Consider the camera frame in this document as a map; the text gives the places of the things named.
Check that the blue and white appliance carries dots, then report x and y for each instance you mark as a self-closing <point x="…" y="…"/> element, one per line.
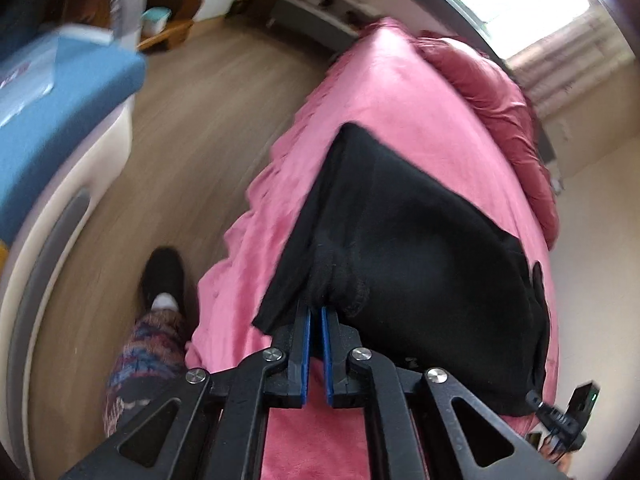
<point x="55" y="260"/>

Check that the wooden stool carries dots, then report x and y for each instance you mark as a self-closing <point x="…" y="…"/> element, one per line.
<point x="167" y="35"/>

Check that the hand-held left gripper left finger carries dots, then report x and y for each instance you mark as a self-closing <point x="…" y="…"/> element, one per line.
<point x="304" y="355"/>

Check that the dark window sill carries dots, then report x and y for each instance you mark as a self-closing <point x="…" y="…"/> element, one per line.
<point x="450" y="10"/>

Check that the white bedside cabinet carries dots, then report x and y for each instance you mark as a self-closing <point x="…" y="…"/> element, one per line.
<point x="590" y="135"/>

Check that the black pants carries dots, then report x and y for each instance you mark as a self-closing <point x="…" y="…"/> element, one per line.
<point x="400" y="235"/>

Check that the pink bed blanket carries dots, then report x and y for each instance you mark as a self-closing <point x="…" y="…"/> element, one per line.
<point x="390" y="90"/>

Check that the pale patterned curtain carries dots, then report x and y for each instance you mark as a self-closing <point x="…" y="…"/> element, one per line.
<point x="575" y="65"/>

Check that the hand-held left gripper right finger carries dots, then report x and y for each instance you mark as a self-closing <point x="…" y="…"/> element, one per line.
<point x="328" y="355"/>

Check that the teal lidded container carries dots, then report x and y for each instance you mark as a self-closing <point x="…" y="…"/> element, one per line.
<point x="156" y="19"/>

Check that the grey low shelf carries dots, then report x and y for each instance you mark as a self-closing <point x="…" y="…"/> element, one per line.
<point x="320" y="15"/>

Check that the person's black slipper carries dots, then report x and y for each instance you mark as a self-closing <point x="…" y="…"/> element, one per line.
<point x="161" y="272"/>

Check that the dark pink duvet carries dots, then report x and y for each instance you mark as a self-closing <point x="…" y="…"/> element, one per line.
<point x="500" y="110"/>

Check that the person's white sock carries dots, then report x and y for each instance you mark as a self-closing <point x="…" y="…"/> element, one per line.
<point x="164" y="301"/>

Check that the clear plastic sheet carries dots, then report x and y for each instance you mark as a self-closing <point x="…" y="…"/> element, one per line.
<point x="25" y="80"/>

